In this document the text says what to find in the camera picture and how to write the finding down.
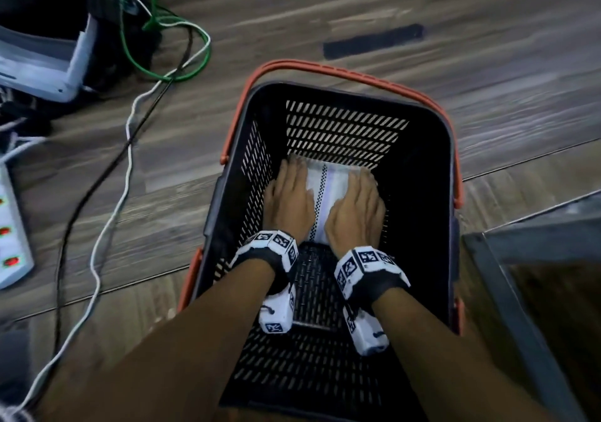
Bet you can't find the person's right hand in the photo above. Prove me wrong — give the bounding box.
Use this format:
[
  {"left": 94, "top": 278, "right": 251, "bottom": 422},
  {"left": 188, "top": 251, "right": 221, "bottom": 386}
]
[{"left": 324, "top": 168, "right": 387, "bottom": 259}]

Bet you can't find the person's left hand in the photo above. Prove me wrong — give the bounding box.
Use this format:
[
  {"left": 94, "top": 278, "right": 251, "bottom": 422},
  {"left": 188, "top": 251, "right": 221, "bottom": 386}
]
[{"left": 262, "top": 155, "right": 316, "bottom": 244}]

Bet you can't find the white packet with checkered stripe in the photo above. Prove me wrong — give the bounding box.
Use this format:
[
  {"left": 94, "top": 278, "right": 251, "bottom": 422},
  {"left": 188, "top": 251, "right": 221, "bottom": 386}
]
[{"left": 288, "top": 154, "right": 377, "bottom": 247}]

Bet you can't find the person's left forearm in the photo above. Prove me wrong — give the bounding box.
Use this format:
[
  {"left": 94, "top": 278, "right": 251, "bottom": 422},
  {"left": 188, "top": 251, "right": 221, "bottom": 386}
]
[{"left": 38, "top": 259, "right": 276, "bottom": 422}]

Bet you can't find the person's right forearm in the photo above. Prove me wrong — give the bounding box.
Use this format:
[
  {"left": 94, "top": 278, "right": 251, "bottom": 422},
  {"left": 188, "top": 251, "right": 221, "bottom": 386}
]
[{"left": 371, "top": 287, "right": 557, "bottom": 422}]

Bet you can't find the black plastic shopping basket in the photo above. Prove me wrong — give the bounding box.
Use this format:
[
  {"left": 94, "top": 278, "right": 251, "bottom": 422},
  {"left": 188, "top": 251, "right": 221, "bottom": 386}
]
[{"left": 190, "top": 81, "right": 464, "bottom": 422}]

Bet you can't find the black tape strip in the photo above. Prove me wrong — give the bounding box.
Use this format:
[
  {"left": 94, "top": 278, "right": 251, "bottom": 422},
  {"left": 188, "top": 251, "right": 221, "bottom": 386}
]
[{"left": 322, "top": 23, "right": 426, "bottom": 60}]

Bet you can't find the white power strip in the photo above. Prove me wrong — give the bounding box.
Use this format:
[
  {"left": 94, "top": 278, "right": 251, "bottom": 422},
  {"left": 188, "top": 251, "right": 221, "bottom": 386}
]
[{"left": 0, "top": 163, "right": 36, "bottom": 290}]

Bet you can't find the white and grey box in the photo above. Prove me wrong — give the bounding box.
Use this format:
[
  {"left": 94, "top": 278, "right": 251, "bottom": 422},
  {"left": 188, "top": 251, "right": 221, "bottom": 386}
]
[{"left": 0, "top": 0, "right": 100, "bottom": 104}]

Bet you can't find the white marker-covered wrist camera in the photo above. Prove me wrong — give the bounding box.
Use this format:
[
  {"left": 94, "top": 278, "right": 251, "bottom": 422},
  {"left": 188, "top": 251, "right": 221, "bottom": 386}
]
[
  {"left": 334, "top": 246, "right": 411, "bottom": 357},
  {"left": 229, "top": 230, "right": 300, "bottom": 334}
]

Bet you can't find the orange basket handle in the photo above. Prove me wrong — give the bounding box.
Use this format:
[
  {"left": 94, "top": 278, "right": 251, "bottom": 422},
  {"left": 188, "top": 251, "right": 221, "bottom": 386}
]
[{"left": 219, "top": 58, "right": 466, "bottom": 210}]

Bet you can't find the grey metal frame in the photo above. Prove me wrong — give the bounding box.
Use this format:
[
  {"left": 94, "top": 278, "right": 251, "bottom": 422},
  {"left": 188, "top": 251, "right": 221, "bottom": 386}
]
[{"left": 462, "top": 191, "right": 601, "bottom": 422}]

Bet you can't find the long white cable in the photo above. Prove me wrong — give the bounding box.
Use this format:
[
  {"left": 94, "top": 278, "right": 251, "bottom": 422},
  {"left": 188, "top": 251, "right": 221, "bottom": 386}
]
[{"left": 0, "top": 20, "right": 212, "bottom": 422}]

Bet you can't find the green cable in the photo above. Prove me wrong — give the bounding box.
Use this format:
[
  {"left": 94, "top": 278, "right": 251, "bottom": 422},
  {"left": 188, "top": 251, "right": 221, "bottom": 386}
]
[{"left": 100, "top": 0, "right": 212, "bottom": 83}]

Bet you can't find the thin black cable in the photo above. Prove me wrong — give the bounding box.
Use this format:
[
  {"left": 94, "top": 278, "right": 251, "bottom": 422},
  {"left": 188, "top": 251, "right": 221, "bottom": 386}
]
[{"left": 51, "top": 27, "right": 196, "bottom": 358}]

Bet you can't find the short white cable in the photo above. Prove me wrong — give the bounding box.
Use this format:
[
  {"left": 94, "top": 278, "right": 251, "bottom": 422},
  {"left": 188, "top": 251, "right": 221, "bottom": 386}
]
[{"left": 0, "top": 117, "right": 49, "bottom": 165}]

